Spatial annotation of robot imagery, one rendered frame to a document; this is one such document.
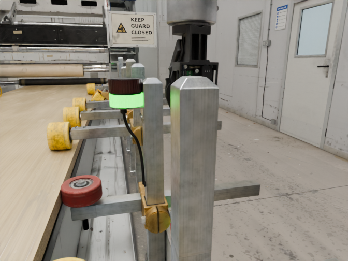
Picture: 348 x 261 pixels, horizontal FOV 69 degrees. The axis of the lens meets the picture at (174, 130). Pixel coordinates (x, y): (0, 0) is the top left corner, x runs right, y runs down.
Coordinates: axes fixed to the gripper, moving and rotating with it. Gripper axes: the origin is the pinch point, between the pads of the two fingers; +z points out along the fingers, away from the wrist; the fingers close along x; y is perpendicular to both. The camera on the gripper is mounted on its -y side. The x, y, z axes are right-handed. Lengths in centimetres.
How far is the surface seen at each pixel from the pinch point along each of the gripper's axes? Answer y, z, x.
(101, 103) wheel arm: -75, 6, -20
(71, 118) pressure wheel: -47, 7, -30
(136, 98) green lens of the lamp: 5.4, -7.7, -10.7
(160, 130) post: 4.7, -1.4, -6.5
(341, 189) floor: -118, 100, 185
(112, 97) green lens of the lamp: 4.6, -7.9, -14.9
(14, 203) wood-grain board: 3.1, 11.2, -33.3
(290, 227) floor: -82, 100, 104
